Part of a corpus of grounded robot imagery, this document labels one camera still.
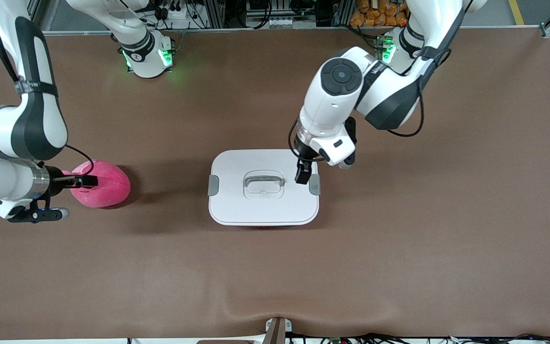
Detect black right camera bracket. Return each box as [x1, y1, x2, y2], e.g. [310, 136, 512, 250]
[8, 198, 63, 224]

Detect white box lid grey clips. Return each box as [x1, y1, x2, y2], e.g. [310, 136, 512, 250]
[208, 149, 321, 226]

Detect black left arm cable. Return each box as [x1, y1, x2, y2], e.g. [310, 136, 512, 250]
[288, 0, 471, 161]

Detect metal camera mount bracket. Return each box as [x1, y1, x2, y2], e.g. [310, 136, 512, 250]
[264, 317, 293, 344]

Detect orange snack packets pile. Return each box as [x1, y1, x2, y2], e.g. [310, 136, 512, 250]
[350, 0, 409, 28]

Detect pink plush toy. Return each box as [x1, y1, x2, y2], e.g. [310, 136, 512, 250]
[63, 160, 131, 209]

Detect brown table mat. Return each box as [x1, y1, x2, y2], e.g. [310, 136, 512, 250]
[0, 26, 550, 341]

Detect grey control box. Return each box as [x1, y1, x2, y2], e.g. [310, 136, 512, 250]
[246, 0, 314, 28]

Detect white power strip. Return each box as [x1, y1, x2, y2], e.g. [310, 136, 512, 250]
[158, 0, 199, 22]

